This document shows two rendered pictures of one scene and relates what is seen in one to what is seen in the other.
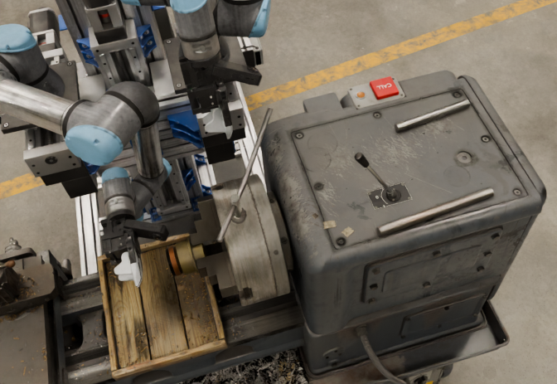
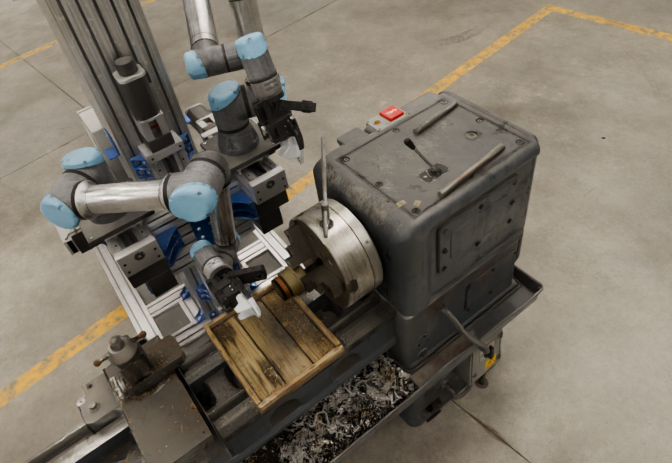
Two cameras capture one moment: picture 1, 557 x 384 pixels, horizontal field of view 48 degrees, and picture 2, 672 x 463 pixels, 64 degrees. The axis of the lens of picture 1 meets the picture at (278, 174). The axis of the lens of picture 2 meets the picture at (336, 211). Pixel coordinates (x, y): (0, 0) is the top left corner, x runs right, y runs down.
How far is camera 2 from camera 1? 51 cm
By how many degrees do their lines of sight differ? 16
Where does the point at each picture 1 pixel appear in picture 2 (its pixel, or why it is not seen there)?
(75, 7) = (125, 128)
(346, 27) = (307, 143)
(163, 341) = (290, 367)
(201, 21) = (267, 63)
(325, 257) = (410, 224)
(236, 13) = not seen: hidden behind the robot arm
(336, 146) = (378, 156)
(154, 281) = (260, 327)
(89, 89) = not seen: hidden behind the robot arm
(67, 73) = not seen: hidden behind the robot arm
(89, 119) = (186, 180)
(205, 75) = (276, 111)
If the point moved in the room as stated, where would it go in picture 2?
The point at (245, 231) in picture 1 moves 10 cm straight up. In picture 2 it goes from (338, 233) to (333, 207)
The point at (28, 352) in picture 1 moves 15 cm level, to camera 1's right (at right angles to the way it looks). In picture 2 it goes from (178, 412) to (230, 387)
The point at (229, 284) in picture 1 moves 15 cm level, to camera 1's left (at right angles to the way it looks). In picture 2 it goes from (337, 283) to (288, 305)
